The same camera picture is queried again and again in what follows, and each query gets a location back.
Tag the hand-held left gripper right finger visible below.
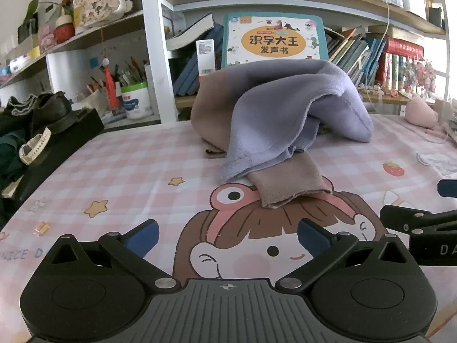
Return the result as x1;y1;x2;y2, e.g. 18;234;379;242
275;218;409;292

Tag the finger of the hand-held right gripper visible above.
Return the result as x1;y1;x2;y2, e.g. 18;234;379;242
437;179;457;198
379;204;457;237

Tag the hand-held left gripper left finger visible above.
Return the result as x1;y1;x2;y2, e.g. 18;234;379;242
46;220;181;292

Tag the purple and brown sweater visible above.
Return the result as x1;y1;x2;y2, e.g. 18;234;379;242
190;60;375;210

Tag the pink plush toy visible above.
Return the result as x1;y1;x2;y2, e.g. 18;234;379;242
405;95;439;129

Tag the colourful paper ornament cluster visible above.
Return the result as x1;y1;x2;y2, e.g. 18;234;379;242
402;57;438;99

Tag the row of red-spined books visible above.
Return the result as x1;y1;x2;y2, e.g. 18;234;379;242
376;52;406;90

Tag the white tub pen holder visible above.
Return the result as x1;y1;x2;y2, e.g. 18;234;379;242
121;82;153;121

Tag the cream canvas pencil bag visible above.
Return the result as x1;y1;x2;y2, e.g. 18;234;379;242
73;87;111;118

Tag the red flat book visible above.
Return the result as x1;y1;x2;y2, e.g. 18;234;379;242
387;37;426;57

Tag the red tassel ornament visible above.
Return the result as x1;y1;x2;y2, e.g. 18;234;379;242
102;57;121;110

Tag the dark green cloth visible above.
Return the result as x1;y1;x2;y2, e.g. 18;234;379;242
0;114;33;188

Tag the black leather shoe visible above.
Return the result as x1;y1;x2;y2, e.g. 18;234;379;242
30;91;80;135

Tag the row of thin picture books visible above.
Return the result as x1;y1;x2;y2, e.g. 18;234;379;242
323;27;388;88

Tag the bundle of pencils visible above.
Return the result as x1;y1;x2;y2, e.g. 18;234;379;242
86;57;149;93

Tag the row of blue books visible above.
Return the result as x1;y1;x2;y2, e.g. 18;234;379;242
173;25;225;97

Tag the small black box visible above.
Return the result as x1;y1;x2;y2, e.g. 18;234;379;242
428;7;444;29

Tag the black shoe with ruffled trim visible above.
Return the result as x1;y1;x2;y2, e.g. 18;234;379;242
0;95;40;118

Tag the white and orange carton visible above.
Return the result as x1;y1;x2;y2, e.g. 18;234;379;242
196;39;215;76

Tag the white and wooden bookshelf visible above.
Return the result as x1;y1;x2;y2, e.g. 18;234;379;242
0;0;457;129

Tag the teal bordered children's book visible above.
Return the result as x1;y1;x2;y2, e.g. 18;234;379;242
222;12;329;71

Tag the thick dark cover book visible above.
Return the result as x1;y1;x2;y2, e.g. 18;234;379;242
166;12;215;51

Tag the red and white jar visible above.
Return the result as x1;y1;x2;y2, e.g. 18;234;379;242
54;14;76;44

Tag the decorative character plaque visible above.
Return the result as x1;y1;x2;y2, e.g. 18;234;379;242
73;0;122;31

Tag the cream perforated strap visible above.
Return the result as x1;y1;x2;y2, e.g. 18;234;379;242
19;127;53;166

